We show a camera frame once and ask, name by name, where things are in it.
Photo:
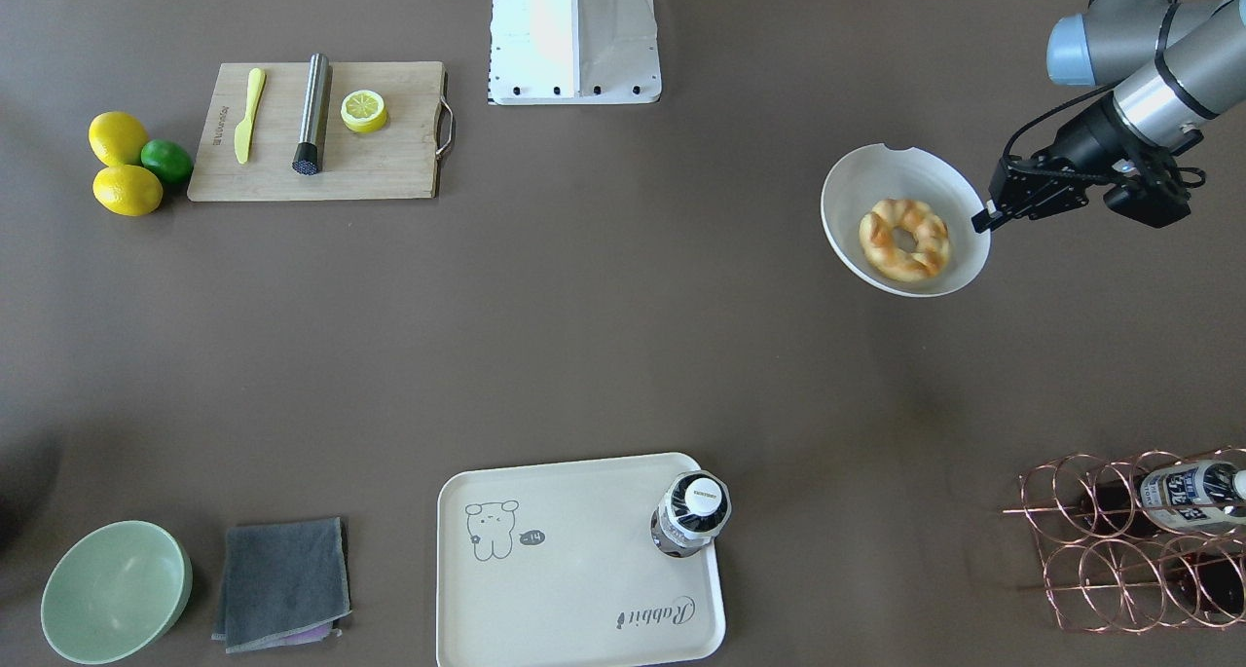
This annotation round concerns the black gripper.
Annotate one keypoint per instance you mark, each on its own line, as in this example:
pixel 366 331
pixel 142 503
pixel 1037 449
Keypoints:
pixel 1083 138

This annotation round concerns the braided ring donut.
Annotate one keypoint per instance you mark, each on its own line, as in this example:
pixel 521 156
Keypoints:
pixel 905 240

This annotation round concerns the white plate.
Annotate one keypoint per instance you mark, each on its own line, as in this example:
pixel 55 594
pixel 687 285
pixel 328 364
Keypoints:
pixel 876 172

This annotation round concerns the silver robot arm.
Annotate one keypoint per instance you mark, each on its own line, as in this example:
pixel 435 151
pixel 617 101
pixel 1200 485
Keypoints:
pixel 1156 71

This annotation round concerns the dark drink bottle on tray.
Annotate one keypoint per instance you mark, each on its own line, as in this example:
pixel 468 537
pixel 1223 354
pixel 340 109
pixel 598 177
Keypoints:
pixel 691 514

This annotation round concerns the cream rabbit tray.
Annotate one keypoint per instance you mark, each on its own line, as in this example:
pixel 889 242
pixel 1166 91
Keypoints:
pixel 554 565

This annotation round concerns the wooden cutting board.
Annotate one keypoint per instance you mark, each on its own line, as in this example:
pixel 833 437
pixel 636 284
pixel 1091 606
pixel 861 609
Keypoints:
pixel 398 162

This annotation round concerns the lemon half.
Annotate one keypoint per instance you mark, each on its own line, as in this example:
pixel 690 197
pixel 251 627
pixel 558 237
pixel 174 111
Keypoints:
pixel 363 111

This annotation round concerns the steel muddler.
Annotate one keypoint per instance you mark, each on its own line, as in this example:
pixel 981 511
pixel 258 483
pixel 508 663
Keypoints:
pixel 307 156

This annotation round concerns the yellow plastic knife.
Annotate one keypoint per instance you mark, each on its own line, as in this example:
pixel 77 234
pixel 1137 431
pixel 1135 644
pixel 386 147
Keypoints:
pixel 242 140

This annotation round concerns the grey folded cloth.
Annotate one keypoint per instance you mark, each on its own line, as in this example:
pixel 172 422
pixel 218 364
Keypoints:
pixel 283 584

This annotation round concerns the green lime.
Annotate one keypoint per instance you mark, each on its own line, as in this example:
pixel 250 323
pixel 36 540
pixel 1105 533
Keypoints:
pixel 169 161

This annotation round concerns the whole lemon lower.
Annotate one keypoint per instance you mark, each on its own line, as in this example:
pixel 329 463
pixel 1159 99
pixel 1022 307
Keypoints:
pixel 132 191

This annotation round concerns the whole lemon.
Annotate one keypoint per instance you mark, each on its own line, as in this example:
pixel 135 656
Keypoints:
pixel 132 191
pixel 117 138

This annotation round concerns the whole lemon upper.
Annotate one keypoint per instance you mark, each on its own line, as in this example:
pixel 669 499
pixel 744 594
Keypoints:
pixel 117 138

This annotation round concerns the green bowl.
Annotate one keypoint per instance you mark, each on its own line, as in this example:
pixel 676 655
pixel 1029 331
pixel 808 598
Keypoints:
pixel 115 591

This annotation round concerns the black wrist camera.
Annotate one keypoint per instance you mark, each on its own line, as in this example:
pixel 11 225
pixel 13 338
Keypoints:
pixel 1158 193

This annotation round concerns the bottle in wire rack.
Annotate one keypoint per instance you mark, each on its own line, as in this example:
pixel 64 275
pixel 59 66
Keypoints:
pixel 1203 497

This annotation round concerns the copper wire bottle rack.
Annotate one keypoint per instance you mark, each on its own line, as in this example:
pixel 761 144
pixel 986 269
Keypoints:
pixel 1107 563

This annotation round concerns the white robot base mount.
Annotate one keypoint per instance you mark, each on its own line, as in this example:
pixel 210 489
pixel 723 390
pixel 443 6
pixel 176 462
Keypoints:
pixel 574 52

